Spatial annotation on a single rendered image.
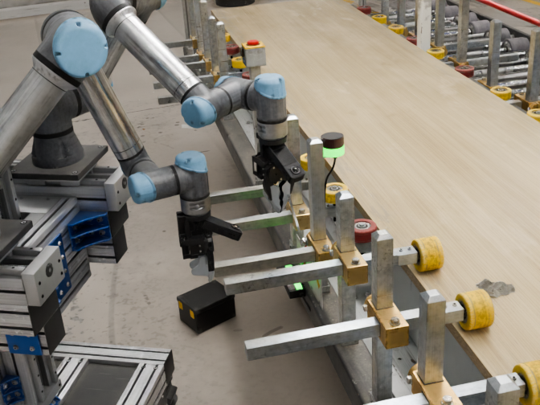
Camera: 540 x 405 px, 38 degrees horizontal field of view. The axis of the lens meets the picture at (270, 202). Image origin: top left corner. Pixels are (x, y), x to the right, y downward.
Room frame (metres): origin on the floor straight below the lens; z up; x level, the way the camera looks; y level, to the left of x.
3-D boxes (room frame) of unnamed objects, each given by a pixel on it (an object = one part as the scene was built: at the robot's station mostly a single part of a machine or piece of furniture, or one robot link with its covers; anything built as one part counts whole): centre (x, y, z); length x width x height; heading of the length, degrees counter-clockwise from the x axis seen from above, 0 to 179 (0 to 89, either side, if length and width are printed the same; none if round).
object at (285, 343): (1.32, -0.18, 0.95); 0.50 x 0.04 x 0.04; 101
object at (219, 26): (3.33, 0.16, 0.90); 0.03 x 0.03 x 0.48; 11
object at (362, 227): (1.84, -0.24, 0.85); 0.08 x 0.08 x 0.11
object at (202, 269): (1.74, 0.19, 0.86); 0.06 x 0.03 x 0.09; 101
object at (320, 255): (1.84, -0.13, 0.85); 0.13 x 0.06 x 0.05; 11
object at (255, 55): (2.61, 0.02, 1.18); 0.07 x 0.07 x 0.08; 11
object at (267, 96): (1.83, -0.02, 1.29); 0.09 x 0.08 x 0.11; 53
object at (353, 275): (1.59, -0.18, 0.95); 0.13 x 0.06 x 0.05; 11
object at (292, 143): (2.11, -0.08, 0.90); 0.03 x 0.03 x 0.48; 11
